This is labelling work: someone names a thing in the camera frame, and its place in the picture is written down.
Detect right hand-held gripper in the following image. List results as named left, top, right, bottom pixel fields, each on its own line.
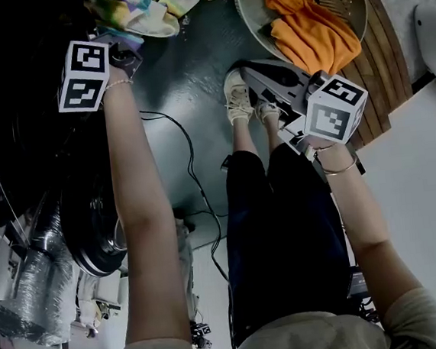
left=237, top=48, right=374, bottom=160

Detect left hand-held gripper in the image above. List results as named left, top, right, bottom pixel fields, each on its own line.
left=51, top=34, right=150, bottom=116

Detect orange garment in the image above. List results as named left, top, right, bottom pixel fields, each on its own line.
left=245, top=0, right=366, bottom=84

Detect dark grey washing machine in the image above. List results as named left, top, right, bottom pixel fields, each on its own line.
left=0, top=0, right=131, bottom=230

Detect multicoloured tie-dye garment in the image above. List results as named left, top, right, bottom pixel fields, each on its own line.
left=83, top=0, right=232, bottom=50

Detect person's left forearm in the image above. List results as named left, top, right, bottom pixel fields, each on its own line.
left=99, top=74, right=178, bottom=238

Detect person's right forearm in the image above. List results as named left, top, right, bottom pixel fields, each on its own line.
left=309, top=137, right=395, bottom=255

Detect person's right shoe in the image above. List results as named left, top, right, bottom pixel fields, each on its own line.
left=252, top=93, right=283, bottom=124

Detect person's shoe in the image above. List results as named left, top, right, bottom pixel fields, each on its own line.
left=221, top=66, right=257, bottom=126
left=252, top=93, right=283, bottom=124

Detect person's left shoe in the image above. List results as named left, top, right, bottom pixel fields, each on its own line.
left=221, top=66, right=257, bottom=126

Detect person's right lower leg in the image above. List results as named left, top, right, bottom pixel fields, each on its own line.
left=261, top=113, right=289, bottom=150

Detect person's leg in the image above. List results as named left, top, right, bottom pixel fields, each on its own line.
left=228, top=115, right=263, bottom=158
left=261, top=113, right=289, bottom=150

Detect person's left lower leg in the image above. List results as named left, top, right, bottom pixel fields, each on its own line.
left=228, top=115, right=263, bottom=158

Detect brown wooden slat platform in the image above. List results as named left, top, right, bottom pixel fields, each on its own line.
left=333, top=0, right=420, bottom=151

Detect gold bangle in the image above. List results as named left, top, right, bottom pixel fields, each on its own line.
left=321, top=152, right=360, bottom=177

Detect person's black trousers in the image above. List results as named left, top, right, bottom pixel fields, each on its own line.
left=215, top=138, right=363, bottom=349

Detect white toilet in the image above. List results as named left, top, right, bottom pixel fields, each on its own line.
left=411, top=2, right=436, bottom=97

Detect black hip battery pack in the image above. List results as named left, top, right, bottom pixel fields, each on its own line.
left=344, top=264, right=383, bottom=327

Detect person's grey shirt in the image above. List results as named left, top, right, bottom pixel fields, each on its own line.
left=118, top=286, right=436, bottom=349

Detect bead bracelet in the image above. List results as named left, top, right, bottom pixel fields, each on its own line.
left=103, top=77, right=134, bottom=92

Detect thin chain bracelet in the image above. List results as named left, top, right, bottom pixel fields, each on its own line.
left=312, top=141, right=339, bottom=153

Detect black floor cable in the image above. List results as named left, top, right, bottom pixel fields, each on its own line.
left=137, top=102, right=235, bottom=292

